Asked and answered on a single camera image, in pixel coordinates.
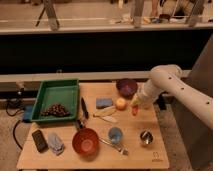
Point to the red chili pepper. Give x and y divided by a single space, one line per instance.
135 110

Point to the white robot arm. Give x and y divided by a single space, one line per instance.
167 78

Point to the blue sponge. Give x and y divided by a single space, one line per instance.
103 103

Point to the purple bowl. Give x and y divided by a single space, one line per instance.
126 87

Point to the yellow round fruit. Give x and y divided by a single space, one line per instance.
121 104

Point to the wooden spatula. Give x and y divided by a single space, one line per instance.
106 114

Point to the green plastic tray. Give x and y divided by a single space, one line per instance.
56 92

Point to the light blue cup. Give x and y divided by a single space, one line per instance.
115 135

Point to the orange-red bowl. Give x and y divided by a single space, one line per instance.
85 142

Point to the small metal cup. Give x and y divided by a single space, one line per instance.
146 138

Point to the metal spoon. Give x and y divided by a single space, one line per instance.
120 149

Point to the crumpled blue cloth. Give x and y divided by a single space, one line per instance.
55 143

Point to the blue power box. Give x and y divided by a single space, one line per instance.
27 114

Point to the black rectangular phone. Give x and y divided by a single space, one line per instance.
39 141

